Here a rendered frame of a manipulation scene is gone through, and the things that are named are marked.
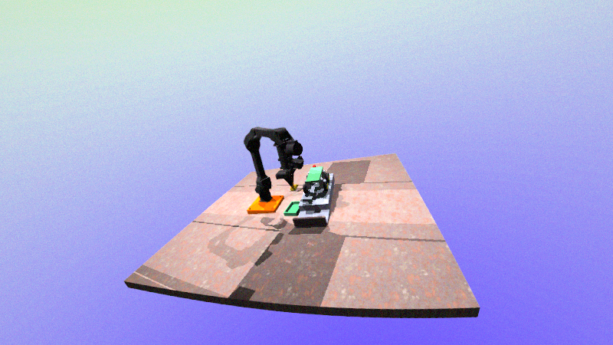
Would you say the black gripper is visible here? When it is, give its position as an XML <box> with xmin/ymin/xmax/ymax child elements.
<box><xmin>275</xmin><ymin>155</ymin><xmax>296</xmax><ymax>186</ymax></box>

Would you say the white ramp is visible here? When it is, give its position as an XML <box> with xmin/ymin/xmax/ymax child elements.
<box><xmin>292</xmin><ymin>173</ymin><xmax>335</xmax><ymax>226</ymax></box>

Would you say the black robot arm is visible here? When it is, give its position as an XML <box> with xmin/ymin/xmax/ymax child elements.
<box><xmin>244</xmin><ymin>126</ymin><xmax>304</xmax><ymax>203</ymax></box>

